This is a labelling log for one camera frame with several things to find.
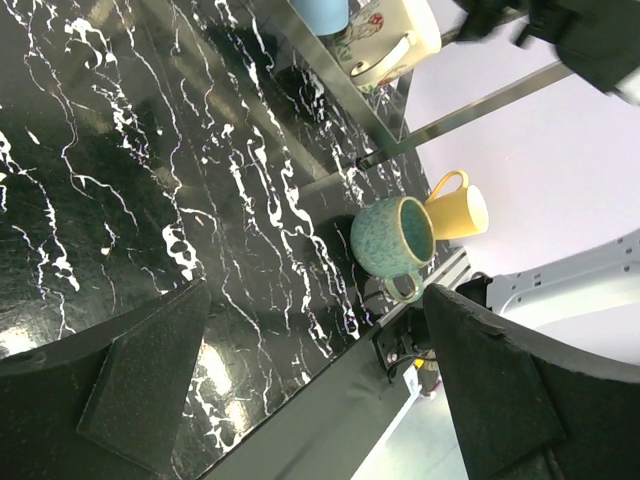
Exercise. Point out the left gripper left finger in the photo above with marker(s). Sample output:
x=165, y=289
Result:
x=105, y=403

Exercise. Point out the white floral mug green inside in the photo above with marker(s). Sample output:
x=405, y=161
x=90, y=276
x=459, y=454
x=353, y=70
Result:
x=386, y=39

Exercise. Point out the teal ceramic mug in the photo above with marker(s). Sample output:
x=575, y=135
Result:
x=392, y=240

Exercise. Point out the yellow cup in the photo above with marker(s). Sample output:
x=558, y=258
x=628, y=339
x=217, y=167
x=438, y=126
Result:
x=458, y=214

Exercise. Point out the light blue plastic cup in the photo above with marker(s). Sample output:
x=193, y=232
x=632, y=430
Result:
x=324, y=17

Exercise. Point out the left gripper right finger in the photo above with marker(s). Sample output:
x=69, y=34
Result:
x=527, y=406

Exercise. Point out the black marble pattern mat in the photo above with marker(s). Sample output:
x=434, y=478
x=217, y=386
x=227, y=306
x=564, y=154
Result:
x=146, y=144

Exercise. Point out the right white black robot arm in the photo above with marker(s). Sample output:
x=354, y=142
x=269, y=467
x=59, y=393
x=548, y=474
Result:
x=599, y=42

